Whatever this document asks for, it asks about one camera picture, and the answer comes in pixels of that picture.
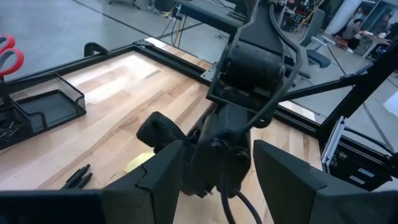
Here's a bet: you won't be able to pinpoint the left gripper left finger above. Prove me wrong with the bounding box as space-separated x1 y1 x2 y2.
102 139 187 224

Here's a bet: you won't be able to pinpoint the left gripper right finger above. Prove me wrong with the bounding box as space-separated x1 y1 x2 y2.
252 139 398 224

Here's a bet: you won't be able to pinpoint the yellow sticky note pad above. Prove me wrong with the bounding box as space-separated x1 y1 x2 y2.
124 150 155 174

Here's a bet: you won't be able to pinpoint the black pen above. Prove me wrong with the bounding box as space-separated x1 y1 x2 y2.
74 172 93 190
60 164 91 190

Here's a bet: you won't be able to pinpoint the red handled scissors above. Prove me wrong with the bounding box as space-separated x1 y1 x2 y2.
0 34 25 78

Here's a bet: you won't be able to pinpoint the black mesh desk organizer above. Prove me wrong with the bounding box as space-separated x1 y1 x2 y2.
0 73 87 151

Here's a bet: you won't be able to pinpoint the grey office chair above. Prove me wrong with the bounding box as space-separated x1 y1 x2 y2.
298 8 333 70

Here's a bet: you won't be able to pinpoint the grey side desk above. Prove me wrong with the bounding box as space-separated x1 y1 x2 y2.
172 0 259 37

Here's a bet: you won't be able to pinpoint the person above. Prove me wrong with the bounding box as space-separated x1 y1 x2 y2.
341 18 369 50
377 14 393 35

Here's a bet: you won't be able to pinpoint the white pillar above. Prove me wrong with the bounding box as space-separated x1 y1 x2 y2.
325 0 364 35

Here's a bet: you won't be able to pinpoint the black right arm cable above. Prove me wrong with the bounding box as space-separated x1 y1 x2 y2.
219 183 265 224

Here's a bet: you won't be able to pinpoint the silver aluminium bracket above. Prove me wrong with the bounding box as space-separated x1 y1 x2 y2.
321 116 346 166

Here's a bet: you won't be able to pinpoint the black aluminium table frame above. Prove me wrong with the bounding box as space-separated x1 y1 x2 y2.
0 39 398 156

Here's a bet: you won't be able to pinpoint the yellow cable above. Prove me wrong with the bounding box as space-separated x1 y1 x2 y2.
170 14 187 47

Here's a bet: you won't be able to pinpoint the black frame clamp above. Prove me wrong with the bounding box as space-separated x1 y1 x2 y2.
83 42 111 58

